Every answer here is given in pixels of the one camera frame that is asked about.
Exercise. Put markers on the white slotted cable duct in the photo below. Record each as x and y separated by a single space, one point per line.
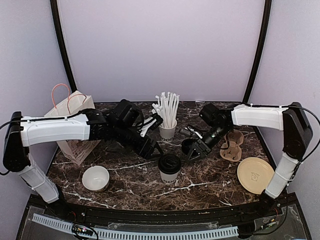
121 231

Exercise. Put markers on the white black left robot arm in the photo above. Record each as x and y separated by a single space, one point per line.
125 124

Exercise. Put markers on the black right frame post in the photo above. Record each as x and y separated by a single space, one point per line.
259 50

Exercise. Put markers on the brown cardboard cup carrier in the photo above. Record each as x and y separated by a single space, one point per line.
231 149

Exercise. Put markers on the bundle of white wrapped straws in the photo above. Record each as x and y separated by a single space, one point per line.
167 108

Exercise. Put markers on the white cup holding straws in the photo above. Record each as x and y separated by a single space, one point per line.
167 134

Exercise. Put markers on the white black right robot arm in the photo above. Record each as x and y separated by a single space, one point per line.
286 127

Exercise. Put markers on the stack of black cup lids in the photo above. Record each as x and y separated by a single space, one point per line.
186 145

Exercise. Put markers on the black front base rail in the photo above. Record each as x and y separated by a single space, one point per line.
284 219

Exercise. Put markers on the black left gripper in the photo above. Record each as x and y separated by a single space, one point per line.
149 148

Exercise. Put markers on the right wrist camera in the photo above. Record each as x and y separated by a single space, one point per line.
190 133

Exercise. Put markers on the cream yellow plate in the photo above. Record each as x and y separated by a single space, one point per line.
254 174

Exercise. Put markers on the black coffee cup lid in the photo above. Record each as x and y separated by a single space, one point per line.
169 164

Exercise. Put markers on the white paper coffee cup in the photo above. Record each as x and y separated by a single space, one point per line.
169 178

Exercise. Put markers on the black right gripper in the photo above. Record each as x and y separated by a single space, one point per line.
203 149

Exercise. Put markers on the black corner frame post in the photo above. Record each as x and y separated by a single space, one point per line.
62 45

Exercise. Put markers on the white ceramic bowl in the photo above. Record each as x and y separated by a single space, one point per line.
96 178

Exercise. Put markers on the white paper takeout bag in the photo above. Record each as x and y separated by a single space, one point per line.
73 144

